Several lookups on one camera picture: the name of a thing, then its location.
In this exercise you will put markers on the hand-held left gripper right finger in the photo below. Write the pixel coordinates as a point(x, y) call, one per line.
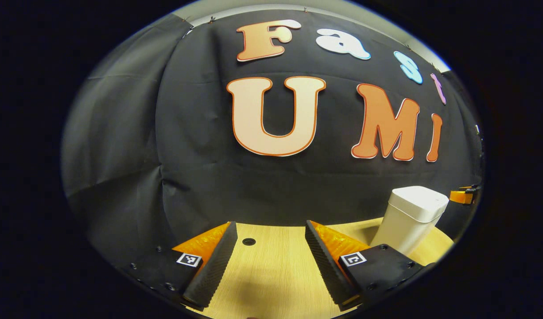
point(329, 270)

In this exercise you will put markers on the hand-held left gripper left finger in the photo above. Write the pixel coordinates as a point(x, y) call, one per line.
point(214, 270)

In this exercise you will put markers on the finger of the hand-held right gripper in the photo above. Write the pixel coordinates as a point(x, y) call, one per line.
point(460, 197)

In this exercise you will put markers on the white desktop garbage bin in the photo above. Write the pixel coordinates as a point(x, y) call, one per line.
point(413, 208)

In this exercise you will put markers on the wooden desktop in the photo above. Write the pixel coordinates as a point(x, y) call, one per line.
point(271, 274)

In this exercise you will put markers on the black backdrop cloth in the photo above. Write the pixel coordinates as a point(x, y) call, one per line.
point(276, 190)

